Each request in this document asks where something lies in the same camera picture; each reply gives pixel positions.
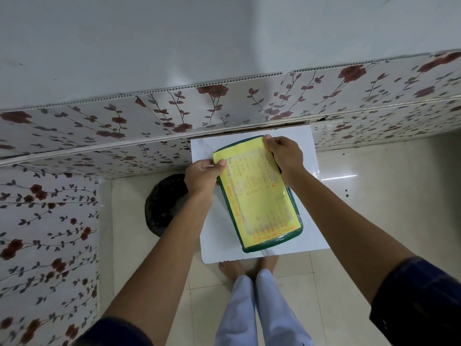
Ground yellow printed sheet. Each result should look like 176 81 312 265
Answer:
212 136 302 249

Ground person's dark blue left sleeve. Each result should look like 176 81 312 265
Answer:
73 316 154 346

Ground person's foot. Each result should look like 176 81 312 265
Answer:
251 255 279 277
218 261 250 286

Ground person's right forearm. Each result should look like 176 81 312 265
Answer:
285 168 418 304

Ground person's left hand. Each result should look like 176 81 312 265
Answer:
184 158 228 199

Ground person's left forearm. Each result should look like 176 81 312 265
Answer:
102 184 217 346

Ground person's left foot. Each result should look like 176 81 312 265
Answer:
218 261 250 286

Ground person's dark blue sleeve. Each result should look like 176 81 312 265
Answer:
73 316 154 346
369 256 461 346

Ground person's right foot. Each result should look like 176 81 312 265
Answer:
251 255 279 277

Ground black round basin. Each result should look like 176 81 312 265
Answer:
144 173 189 238

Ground person's right hand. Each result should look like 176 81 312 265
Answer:
263 135 307 185

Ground person's dark blue right sleeve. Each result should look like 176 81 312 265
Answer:
369 256 461 346

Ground green plastic tray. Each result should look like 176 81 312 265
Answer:
212 135 304 253

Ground person's light blue trousers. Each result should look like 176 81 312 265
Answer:
215 269 315 346

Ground small white table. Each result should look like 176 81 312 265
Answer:
190 124 331 265

